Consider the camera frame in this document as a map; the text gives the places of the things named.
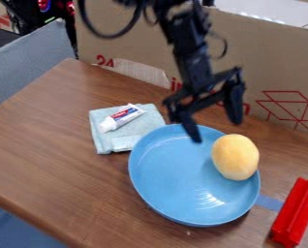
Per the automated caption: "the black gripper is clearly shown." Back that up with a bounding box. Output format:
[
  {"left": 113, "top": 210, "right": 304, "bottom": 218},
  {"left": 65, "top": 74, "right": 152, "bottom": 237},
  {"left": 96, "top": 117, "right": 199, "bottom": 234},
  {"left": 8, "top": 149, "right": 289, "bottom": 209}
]
[{"left": 163, "top": 48, "right": 244, "bottom": 143}]

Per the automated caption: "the yellow ball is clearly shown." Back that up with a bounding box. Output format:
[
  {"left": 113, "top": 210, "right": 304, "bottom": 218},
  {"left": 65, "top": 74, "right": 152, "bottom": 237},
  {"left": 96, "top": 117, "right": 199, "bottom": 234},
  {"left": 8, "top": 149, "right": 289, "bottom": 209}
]
[{"left": 211, "top": 134, "right": 260, "bottom": 181}]

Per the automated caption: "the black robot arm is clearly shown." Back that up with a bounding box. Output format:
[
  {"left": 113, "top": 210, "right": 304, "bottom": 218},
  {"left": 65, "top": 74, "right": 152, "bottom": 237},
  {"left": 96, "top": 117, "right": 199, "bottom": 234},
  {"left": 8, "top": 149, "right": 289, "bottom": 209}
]
[{"left": 116, "top": 0, "right": 245, "bottom": 142}]

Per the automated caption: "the blue plate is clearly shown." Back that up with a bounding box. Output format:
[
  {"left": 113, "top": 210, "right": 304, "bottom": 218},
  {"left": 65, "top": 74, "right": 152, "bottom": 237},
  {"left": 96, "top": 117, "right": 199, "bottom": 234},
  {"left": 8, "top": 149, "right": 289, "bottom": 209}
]
[{"left": 128, "top": 124, "right": 260, "bottom": 227}]

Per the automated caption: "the white toothpaste tube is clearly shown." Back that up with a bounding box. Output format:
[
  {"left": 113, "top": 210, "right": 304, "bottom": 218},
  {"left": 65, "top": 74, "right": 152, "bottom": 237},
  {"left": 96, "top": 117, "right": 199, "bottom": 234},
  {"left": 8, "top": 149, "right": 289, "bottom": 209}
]
[{"left": 99, "top": 104, "right": 145, "bottom": 134}]

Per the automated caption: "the light blue folded cloth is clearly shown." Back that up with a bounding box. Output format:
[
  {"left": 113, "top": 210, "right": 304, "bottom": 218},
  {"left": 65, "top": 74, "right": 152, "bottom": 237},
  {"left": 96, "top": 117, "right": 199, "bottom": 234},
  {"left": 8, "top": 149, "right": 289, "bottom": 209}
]
[{"left": 89, "top": 104, "right": 165, "bottom": 154}]

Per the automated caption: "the brown cardboard box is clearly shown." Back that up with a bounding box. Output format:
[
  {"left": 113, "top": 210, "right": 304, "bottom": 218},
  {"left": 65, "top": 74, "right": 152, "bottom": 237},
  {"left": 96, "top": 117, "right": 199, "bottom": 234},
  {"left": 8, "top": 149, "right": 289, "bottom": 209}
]
[{"left": 75, "top": 0, "right": 308, "bottom": 133}]

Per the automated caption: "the blue tape strip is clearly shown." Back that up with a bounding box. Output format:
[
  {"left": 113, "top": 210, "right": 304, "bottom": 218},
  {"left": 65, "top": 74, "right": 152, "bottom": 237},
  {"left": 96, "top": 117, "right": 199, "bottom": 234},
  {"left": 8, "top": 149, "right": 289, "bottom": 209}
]
[{"left": 256, "top": 195, "right": 284, "bottom": 212}]

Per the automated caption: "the red plastic block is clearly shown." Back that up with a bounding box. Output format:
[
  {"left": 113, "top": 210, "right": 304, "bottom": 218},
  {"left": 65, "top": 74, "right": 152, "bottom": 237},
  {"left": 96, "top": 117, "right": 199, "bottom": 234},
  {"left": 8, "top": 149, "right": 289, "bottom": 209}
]
[{"left": 271, "top": 177, "right": 308, "bottom": 248}]

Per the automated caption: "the black machine with lights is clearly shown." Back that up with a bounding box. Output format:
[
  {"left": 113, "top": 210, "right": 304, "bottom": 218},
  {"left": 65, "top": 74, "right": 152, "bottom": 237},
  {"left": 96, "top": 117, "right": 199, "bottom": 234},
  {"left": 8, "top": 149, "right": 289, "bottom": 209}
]
[{"left": 0, "top": 0, "right": 77, "bottom": 53}]

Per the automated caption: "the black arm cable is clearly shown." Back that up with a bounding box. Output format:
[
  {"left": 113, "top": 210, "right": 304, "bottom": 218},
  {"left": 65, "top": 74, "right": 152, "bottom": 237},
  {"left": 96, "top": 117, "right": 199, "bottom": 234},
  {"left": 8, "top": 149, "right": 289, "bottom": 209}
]
[{"left": 76, "top": 0, "right": 148, "bottom": 40}]

